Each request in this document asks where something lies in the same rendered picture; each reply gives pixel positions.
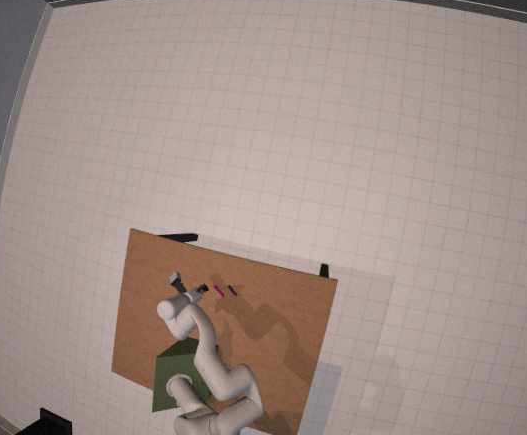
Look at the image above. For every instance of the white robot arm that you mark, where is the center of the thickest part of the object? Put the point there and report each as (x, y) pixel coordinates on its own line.
(225, 384)

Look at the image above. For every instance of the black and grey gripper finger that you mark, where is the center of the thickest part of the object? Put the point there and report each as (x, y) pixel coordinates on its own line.
(203, 287)

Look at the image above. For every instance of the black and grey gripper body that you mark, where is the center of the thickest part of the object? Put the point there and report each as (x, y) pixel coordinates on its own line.
(194, 296)

